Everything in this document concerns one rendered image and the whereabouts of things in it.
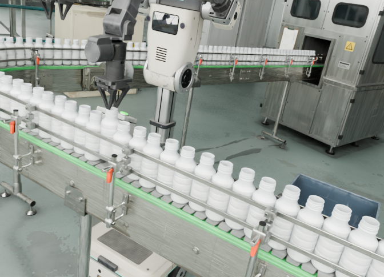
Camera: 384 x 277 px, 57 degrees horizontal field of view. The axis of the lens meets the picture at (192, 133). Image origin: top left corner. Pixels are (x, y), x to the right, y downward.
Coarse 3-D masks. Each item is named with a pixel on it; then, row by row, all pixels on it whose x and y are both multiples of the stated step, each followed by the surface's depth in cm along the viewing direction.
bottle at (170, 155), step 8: (168, 144) 100; (176, 144) 100; (168, 152) 101; (176, 152) 102; (168, 160) 100; (160, 168) 103; (168, 168) 101; (160, 176) 103; (168, 176) 102; (168, 184) 103; (160, 192) 104; (168, 192) 104
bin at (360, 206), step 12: (300, 180) 146; (312, 180) 144; (300, 192) 148; (312, 192) 145; (324, 192) 142; (336, 192) 140; (348, 192) 137; (300, 204) 149; (324, 204) 143; (348, 204) 138; (360, 204) 136; (372, 204) 134; (360, 216) 137; (372, 216) 135
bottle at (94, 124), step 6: (90, 114) 113; (96, 114) 112; (90, 120) 114; (96, 120) 113; (90, 126) 113; (96, 126) 113; (96, 132) 114; (90, 138) 114; (96, 138) 114; (90, 144) 115; (96, 144) 115; (96, 150) 116; (90, 156) 116; (96, 156) 117
